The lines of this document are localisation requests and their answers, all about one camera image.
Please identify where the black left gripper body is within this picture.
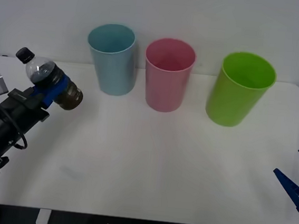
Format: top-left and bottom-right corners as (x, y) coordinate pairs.
(0, 84), (52, 137)

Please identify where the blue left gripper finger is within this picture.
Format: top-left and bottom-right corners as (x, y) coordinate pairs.
(32, 86), (46, 98)
(29, 71), (70, 112)

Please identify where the dark plastic bottle black cap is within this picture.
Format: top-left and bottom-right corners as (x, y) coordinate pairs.
(11, 46), (89, 112)

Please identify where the pale blue plastic bin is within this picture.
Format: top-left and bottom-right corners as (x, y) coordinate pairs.
(82, 21), (142, 99)

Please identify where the green plastic bin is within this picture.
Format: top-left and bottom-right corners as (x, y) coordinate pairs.
(204, 48), (279, 132)

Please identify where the pink plastic bin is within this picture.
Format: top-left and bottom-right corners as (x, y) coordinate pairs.
(140, 36), (198, 115)

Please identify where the white table leg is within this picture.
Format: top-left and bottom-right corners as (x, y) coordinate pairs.
(35, 208), (52, 224)

